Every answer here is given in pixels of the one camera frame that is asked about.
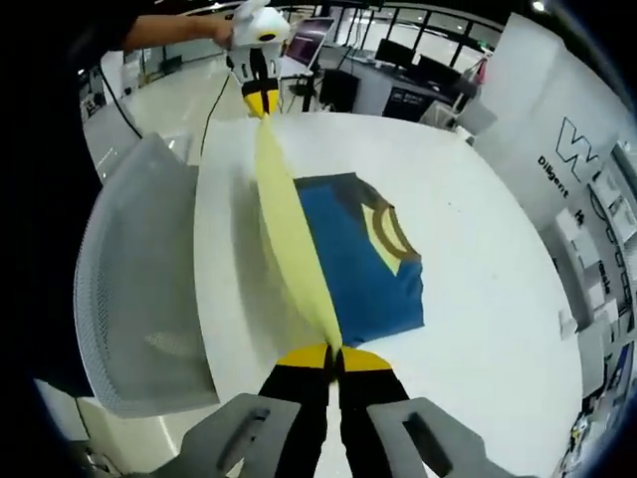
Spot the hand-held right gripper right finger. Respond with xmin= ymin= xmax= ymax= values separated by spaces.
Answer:
xmin=335 ymin=347 xmax=505 ymax=478

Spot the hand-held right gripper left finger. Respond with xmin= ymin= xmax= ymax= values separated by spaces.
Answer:
xmin=179 ymin=343 xmax=333 ymax=478

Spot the yellow blue grey garment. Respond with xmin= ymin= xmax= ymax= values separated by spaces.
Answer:
xmin=253 ymin=113 xmax=427 ymax=353

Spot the person's left hand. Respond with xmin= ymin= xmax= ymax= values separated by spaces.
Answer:
xmin=213 ymin=21 xmax=238 ymax=51

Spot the open laptop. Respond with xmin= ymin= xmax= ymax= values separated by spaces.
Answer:
xmin=286 ymin=17 xmax=337 ymax=72

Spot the black monitor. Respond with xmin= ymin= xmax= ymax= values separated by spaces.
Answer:
xmin=416 ymin=54 xmax=462 ymax=92
xmin=375 ymin=38 xmax=417 ymax=69

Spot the dark office counter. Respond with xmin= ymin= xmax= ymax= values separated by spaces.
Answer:
xmin=350 ymin=59 xmax=462 ymax=126

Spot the stand with pink cloth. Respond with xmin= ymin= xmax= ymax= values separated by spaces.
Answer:
xmin=455 ymin=55 xmax=493 ymax=119

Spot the white mesh chair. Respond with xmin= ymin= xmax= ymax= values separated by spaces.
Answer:
xmin=73 ymin=131 xmax=221 ymax=420

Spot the grey chair backrest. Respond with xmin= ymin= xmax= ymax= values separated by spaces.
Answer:
xmin=457 ymin=97 xmax=500 ymax=136

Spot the person's dark clothing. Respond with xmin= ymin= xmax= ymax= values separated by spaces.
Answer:
xmin=19 ymin=19 xmax=145 ymax=399

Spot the metal shelving rack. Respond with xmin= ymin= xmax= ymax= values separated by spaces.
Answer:
xmin=586 ymin=141 xmax=637 ymax=330

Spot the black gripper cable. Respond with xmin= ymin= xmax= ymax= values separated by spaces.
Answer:
xmin=198 ymin=64 xmax=236 ymax=168

